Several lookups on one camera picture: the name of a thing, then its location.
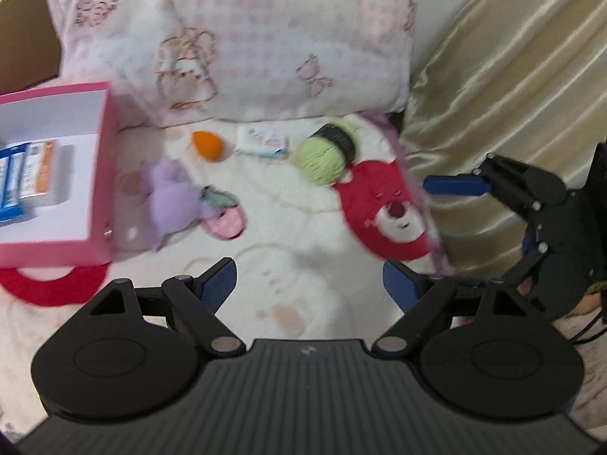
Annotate purple plush toy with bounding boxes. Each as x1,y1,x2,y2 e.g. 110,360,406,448
142,157,214,249

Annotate green yarn ball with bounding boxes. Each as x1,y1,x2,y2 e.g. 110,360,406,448
294,120,359,186

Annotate clear dental floss box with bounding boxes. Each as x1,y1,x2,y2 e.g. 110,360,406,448
20,140,62,207

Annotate blue snack packet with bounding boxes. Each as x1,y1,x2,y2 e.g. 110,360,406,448
0,143,29,223

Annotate gold satin curtain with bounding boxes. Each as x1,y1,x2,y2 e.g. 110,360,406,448
400,0,607,281

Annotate pink cardboard box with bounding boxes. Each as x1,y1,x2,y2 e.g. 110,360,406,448
1,82,116,268

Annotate orange makeup sponge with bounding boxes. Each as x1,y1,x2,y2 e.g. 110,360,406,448
191,130,226,162

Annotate white tissue pack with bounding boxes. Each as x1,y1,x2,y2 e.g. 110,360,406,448
234,126,289,158

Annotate pink checked pillow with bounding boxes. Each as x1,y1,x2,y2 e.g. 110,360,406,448
47,0,417,129

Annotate brown cloud pillow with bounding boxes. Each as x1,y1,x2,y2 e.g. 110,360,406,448
0,0,61,94

